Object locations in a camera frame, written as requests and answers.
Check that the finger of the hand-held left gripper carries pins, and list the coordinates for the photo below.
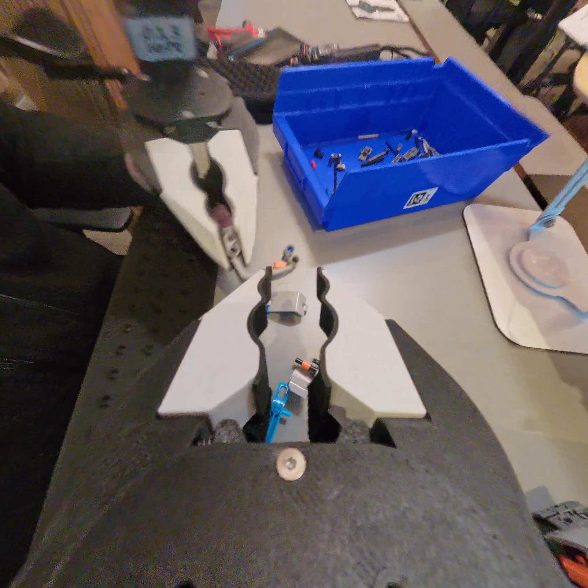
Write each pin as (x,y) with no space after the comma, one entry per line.
(179,183)
(241,183)

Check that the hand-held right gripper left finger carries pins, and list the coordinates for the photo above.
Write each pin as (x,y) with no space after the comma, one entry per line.
(206,367)

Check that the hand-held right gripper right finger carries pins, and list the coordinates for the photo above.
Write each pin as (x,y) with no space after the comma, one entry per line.
(376,367)

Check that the grey curved panel block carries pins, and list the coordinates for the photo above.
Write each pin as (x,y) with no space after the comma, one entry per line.
(229,241)

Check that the light blue plastic strip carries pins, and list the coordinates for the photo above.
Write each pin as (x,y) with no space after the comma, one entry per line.
(277,409)

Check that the grey block module blue pin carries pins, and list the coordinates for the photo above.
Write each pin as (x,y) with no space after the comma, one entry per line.
(287,305)

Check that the person's left forearm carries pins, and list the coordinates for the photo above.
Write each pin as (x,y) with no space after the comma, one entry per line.
(69,156)

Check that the person's left hand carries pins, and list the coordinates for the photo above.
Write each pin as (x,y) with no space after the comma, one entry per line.
(221,215)

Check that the black foam pad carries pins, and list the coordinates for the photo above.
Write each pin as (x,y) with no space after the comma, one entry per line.
(248,78)

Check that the small grey panel orange pin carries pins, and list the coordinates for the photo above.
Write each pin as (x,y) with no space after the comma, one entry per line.
(301,381)

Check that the blue plastic bin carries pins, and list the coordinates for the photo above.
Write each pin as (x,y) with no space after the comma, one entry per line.
(390,197)

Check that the small dark block parts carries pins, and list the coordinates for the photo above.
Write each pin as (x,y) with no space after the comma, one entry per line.
(404,154)

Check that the black and white sheet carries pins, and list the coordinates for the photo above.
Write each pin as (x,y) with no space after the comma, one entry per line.
(376,9)

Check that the grey orange tracked toy robot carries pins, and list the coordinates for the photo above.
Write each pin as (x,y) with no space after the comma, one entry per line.
(565,537)

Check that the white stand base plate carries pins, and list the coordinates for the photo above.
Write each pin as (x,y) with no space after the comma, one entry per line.
(505,298)

